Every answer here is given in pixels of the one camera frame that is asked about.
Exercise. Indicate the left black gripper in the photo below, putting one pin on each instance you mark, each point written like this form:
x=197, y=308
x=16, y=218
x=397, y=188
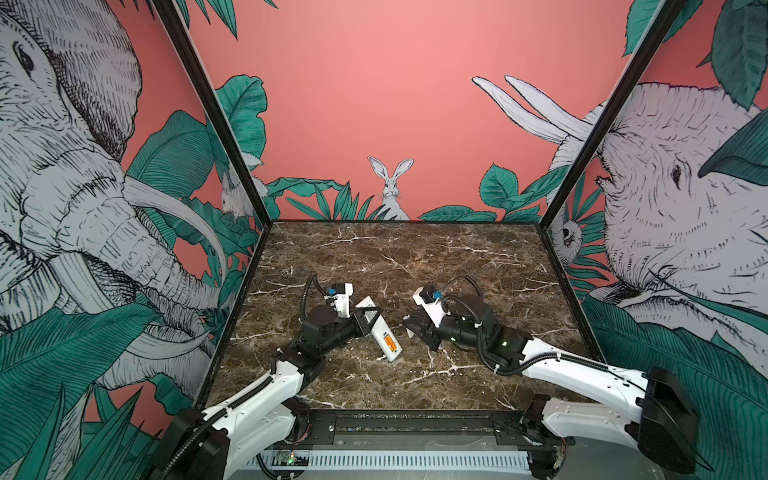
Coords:
x=359, y=323

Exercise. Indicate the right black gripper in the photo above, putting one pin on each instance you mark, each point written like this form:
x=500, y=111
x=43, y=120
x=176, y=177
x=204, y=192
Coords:
x=431, y=338

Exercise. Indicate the white remote control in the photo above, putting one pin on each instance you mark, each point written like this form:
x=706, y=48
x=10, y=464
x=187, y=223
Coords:
x=383, y=328

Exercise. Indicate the orange battery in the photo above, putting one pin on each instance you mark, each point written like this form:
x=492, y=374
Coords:
x=391, y=344

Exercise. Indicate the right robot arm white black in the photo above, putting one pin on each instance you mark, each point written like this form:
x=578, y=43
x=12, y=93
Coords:
x=650, y=411

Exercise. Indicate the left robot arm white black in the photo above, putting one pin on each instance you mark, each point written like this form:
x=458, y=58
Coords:
x=216, y=442

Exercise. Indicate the small green circuit board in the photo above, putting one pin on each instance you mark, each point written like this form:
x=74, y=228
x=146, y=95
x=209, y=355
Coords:
x=290, y=460

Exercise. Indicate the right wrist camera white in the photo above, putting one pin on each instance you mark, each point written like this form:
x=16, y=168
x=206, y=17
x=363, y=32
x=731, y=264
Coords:
x=430, y=299

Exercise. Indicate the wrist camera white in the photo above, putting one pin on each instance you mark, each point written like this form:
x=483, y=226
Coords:
x=338, y=295
x=430, y=299

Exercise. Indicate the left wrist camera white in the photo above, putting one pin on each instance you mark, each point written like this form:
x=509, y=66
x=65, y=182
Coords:
x=338, y=295

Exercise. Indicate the black mounting rail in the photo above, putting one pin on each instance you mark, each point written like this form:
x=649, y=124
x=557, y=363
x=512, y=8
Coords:
x=505, y=427

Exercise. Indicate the white slotted cable duct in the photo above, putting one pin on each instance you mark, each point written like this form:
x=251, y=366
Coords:
x=515, y=462

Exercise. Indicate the left black frame post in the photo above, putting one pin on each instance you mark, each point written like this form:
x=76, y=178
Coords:
x=172, y=21

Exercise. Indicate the black frame post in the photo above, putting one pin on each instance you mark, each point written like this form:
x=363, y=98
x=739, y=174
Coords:
x=172, y=21
x=653, y=36

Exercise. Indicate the right black frame post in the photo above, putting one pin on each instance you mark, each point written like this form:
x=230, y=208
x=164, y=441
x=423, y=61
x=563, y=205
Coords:
x=653, y=36

